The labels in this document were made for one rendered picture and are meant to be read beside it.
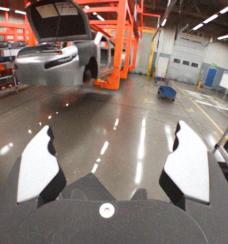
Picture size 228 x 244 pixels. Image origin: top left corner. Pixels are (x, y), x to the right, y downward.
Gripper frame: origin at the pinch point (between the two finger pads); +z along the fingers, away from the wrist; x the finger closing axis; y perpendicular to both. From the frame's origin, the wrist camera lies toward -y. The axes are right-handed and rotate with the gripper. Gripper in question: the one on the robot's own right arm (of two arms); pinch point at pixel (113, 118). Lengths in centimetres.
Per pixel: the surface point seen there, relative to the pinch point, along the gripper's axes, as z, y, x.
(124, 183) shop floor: 64, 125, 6
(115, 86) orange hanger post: 284, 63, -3
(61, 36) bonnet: 289, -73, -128
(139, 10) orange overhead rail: 505, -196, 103
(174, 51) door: 1115, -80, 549
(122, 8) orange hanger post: 284, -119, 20
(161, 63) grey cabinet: 990, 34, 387
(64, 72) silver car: 186, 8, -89
